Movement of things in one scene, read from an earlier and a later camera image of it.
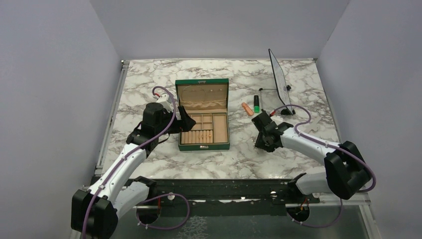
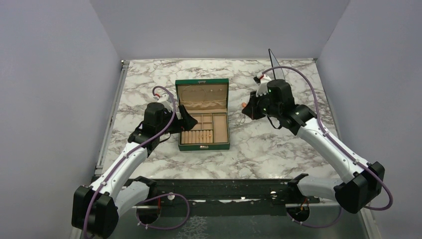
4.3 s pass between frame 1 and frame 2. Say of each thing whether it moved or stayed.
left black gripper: stayed
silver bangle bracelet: stayed
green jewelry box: stayed
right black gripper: moved
